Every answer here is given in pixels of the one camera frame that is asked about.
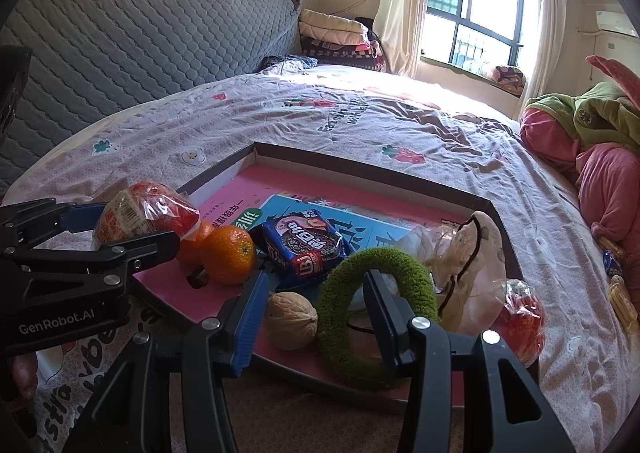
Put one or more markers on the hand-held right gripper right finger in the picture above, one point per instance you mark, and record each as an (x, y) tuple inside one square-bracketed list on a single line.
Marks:
[(387, 328)]

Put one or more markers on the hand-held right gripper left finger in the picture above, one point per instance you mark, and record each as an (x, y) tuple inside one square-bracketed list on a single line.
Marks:
[(247, 328)]

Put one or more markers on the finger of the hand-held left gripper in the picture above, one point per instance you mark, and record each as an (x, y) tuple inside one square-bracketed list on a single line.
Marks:
[(80, 218), (145, 248)]

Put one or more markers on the red and white jelly cup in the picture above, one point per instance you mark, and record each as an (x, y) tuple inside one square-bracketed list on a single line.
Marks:
[(145, 213), (520, 328)]

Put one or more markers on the walnut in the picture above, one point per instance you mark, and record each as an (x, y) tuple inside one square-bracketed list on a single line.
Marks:
[(290, 320)]

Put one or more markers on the orange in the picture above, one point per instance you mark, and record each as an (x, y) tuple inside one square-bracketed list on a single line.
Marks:
[(230, 255), (192, 245)]

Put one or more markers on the blue cookie packet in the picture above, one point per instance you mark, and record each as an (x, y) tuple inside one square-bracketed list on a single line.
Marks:
[(305, 245)]

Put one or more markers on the shallow brown cardboard box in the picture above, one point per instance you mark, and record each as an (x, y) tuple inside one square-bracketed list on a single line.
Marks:
[(360, 173)]

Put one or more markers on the person's left hand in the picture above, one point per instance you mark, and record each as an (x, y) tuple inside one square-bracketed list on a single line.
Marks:
[(25, 375)]

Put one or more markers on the pink and blue book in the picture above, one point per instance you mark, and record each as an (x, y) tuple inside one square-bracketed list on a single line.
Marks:
[(260, 183)]

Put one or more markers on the grey quilted headboard cover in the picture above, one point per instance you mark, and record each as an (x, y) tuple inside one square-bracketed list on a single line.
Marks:
[(125, 43)]

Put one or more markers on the strawberry printed bed sheet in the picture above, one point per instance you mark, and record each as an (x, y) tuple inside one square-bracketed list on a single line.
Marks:
[(350, 123)]

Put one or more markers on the dark blue cloth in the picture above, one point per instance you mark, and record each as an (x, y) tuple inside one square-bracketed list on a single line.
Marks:
[(287, 64)]

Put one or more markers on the small blue snack packet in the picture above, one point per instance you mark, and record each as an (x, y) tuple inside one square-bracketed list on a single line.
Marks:
[(612, 264)]

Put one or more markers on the yellow biscuit packet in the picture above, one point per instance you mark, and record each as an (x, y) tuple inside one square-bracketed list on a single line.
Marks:
[(622, 300)]

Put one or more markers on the pink comforter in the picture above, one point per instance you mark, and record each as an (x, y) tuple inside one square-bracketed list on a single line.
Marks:
[(610, 183)]

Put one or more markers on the dark patterned folded blanket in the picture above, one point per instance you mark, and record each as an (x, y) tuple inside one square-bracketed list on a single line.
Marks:
[(345, 58)]

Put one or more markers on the floral cushion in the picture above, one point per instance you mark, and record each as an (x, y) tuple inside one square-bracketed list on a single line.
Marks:
[(507, 78)]

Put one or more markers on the pink folded blanket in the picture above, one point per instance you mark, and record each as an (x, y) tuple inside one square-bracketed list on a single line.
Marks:
[(335, 39)]

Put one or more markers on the cream folded blanket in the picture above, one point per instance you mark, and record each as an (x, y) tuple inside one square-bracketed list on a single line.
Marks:
[(330, 22)]

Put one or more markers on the green fleece blanket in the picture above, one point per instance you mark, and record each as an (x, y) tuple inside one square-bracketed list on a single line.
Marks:
[(600, 118)]

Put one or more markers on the pink quilted mat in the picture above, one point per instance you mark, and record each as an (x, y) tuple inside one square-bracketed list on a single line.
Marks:
[(620, 78)]

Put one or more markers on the white air conditioner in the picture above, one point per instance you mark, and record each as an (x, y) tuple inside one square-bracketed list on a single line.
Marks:
[(617, 23)]

